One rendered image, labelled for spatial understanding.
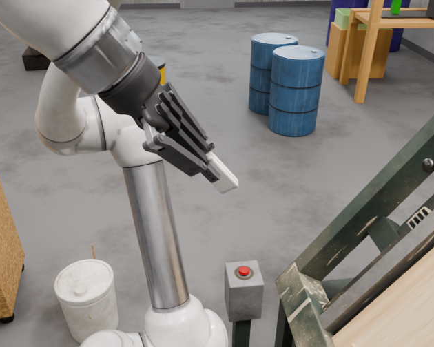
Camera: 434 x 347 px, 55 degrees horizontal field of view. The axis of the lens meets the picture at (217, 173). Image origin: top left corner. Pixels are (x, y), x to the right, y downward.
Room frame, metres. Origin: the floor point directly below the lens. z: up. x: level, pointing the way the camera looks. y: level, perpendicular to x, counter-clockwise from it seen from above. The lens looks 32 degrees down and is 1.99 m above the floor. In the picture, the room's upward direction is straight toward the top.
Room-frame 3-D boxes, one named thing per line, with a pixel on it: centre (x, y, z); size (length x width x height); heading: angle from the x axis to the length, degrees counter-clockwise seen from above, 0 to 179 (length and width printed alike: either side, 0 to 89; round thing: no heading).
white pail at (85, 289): (1.55, 0.70, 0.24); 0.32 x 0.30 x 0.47; 5
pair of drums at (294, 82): (4.41, -0.73, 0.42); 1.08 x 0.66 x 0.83; 5
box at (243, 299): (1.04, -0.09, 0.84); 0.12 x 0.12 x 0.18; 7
